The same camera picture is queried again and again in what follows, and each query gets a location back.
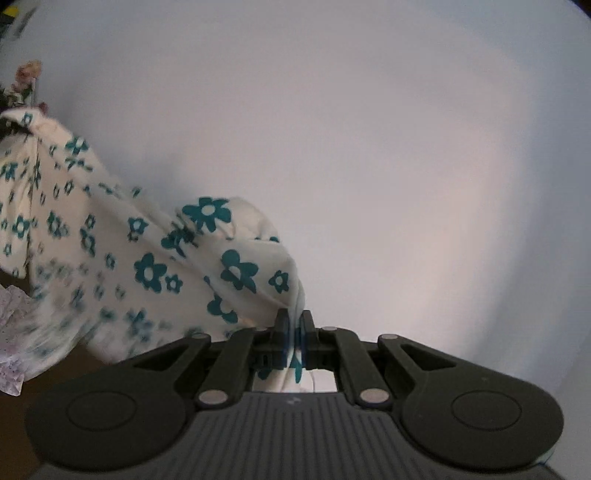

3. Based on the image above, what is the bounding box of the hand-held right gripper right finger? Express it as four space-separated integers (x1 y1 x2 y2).
300 310 457 411

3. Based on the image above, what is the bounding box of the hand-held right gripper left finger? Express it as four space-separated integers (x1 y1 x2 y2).
131 308 291 409

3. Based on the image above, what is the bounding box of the teal floral white garment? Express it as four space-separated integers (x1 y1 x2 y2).
0 108 308 393

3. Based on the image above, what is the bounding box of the pink floral garment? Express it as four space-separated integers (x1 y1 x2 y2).
0 285 35 397

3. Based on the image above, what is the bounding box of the dried rose bouquet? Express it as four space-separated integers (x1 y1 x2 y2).
2 60 47 112

